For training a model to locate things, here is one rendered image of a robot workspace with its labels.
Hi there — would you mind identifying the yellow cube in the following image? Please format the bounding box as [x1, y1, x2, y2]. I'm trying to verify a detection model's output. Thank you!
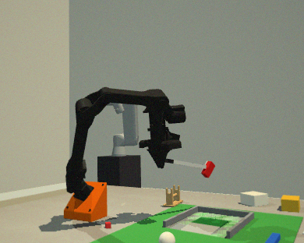
[281, 195, 300, 212]

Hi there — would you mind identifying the white golf ball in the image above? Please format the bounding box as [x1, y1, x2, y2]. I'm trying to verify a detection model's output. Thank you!
[159, 231, 175, 243]

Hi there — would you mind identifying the green flat mat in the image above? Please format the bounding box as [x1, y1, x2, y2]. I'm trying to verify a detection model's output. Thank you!
[90, 204, 303, 243]

